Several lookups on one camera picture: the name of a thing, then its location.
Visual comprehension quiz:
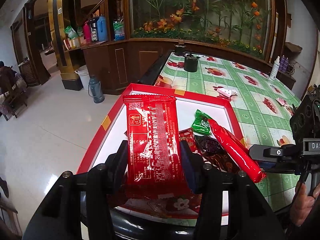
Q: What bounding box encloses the grey blue floor thermos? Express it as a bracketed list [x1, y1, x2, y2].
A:
[88, 75, 106, 104]

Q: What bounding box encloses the green and blue bag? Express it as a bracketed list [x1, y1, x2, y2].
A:
[113, 17, 126, 41]

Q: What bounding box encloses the red square snack packet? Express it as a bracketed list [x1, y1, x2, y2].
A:
[178, 128, 201, 156]

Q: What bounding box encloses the pink thermos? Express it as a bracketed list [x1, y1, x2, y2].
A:
[82, 21, 92, 43]

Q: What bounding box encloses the orange brown snack packet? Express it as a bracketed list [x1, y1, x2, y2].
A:
[202, 152, 241, 173]

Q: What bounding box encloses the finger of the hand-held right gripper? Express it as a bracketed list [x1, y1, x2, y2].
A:
[249, 143, 303, 159]
[257, 159, 300, 175]

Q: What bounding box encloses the red flower-print snack packet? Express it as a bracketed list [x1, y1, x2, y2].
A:
[126, 191, 203, 214]

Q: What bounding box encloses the person's right forearm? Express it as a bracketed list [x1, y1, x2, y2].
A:
[285, 211, 320, 240]

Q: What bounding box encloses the green fruit-print tablecloth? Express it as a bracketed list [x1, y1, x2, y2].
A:
[154, 50, 304, 213]

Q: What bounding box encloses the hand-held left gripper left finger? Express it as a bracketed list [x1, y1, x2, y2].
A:
[22, 140, 129, 240]

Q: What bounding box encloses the glass flower display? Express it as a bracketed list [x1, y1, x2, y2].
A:
[129, 0, 273, 61]

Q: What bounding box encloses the black silver thermos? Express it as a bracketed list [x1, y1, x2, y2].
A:
[89, 17, 99, 43]

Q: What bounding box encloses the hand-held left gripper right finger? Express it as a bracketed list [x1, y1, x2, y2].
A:
[179, 140, 286, 240]

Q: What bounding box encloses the large red snack packet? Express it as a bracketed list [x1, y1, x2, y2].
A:
[122, 94, 193, 201]
[207, 119, 267, 183]

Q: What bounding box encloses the white and red snack packet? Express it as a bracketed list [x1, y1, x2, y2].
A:
[216, 87, 238, 98]

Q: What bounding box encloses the white bucket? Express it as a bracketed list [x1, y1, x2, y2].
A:
[74, 65, 91, 91]

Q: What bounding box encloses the black lidded pot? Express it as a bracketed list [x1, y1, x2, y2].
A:
[174, 42, 187, 57]

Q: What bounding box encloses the white spray bottle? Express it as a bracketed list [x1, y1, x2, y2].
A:
[269, 55, 281, 81]

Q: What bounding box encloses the gold pillar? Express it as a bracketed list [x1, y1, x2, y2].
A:
[48, 0, 84, 91]

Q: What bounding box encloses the black cup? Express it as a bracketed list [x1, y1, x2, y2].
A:
[184, 53, 201, 73]

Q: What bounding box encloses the wicker basket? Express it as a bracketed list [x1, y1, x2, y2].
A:
[19, 60, 38, 87]

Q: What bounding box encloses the dark purple snack packet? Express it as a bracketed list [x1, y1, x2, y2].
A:
[196, 135, 225, 154]

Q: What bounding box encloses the person's right hand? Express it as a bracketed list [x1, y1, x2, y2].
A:
[291, 182, 317, 227]

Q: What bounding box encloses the wooden cabinet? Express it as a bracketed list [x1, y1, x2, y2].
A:
[64, 38, 297, 98]

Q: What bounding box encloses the red-rimmed white box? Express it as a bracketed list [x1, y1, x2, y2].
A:
[76, 83, 247, 227]

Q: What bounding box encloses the purple bottle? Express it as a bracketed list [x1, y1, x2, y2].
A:
[278, 55, 289, 73]

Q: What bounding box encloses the green snack packet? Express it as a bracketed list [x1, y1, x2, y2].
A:
[191, 109, 213, 136]

